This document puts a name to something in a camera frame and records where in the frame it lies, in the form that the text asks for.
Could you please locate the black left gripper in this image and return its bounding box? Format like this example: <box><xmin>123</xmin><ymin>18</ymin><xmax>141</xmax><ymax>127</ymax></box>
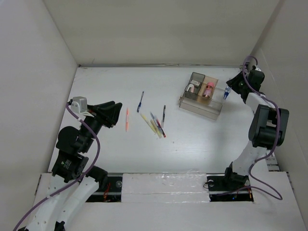
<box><xmin>80</xmin><ymin>100</ymin><xmax>122</xmax><ymax>152</ymax></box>

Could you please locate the orange pen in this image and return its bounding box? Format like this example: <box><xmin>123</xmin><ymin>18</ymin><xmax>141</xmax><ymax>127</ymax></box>
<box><xmin>125</xmin><ymin>107</ymin><xmax>129</xmax><ymax>132</ymax></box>

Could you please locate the blue white glue tube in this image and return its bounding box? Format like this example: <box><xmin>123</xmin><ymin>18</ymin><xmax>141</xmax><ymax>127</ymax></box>
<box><xmin>223</xmin><ymin>86</ymin><xmax>231</xmax><ymax>100</ymax></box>

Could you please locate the blue ballpoint pen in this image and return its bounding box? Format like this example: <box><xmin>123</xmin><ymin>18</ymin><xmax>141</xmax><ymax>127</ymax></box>
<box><xmin>137</xmin><ymin>91</ymin><xmax>144</xmax><ymax>113</ymax></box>

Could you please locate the yellow highlighter pen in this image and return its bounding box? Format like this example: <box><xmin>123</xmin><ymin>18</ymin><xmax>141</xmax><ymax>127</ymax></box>
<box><xmin>140</xmin><ymin>113</ymin><xmax>156</xmax><ymax>134</ymax></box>
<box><xmin>150</xmin><ymin>119</ymin><xmax>162</xmax><ymax>139</ymax></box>

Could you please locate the pink eraser roll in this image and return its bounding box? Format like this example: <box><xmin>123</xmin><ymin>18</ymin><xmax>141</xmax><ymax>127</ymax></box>
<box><xmin>203</xmin><ymin>82</ymin><xmax>215</xmax><ymax>99</ymax></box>

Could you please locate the red gel pen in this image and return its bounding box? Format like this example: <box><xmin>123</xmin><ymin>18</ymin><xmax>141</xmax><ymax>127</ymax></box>
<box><xmin>154</xmin><ymin>116</ymin><xmax>166</xmax><ymax>138</ymax></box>

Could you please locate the clear compartment desk organizer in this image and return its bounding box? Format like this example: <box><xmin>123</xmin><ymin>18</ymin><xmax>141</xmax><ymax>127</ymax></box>
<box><xmin>179</xmin><ymin>72</ymin><xmax>225</xmax><ymax>120</ymax></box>

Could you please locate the black gel pen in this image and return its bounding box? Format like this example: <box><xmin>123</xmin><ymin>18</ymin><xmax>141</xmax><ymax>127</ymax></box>
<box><xmin>161</xmin><ymin>105</ymin><xmax>166</xmax><ymax>128</ymax></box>

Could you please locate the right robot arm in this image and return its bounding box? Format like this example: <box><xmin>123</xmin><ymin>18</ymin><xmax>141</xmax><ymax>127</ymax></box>
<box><xmin>222</xmin><ymin>69</ymin><xmax>289</xmax><ymax>192</ymax></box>

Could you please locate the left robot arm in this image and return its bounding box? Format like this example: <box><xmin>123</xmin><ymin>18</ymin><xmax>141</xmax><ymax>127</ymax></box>
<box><xmin>14</xmin><ymin>97</ymin><xmax>122</xmax><ymax>231</ymax></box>

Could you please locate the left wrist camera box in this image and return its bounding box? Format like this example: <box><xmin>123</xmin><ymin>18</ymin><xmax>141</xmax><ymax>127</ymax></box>
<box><xmin>69</xmin><ymin>96</ymin><xmax>88</xmax><ymax>114</ymax></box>

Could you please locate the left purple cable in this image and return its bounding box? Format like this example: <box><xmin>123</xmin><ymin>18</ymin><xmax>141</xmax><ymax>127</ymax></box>
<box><xmin>13</xmin><ymin>102</ymin><xmax>101</xmax><ymax>231</ymax></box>

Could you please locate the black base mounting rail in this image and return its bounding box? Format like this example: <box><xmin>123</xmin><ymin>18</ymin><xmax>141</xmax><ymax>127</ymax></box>
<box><xmin>87</xmin><ymin>173</ymin><xmax>253</xmax><ymax>204</ymax></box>

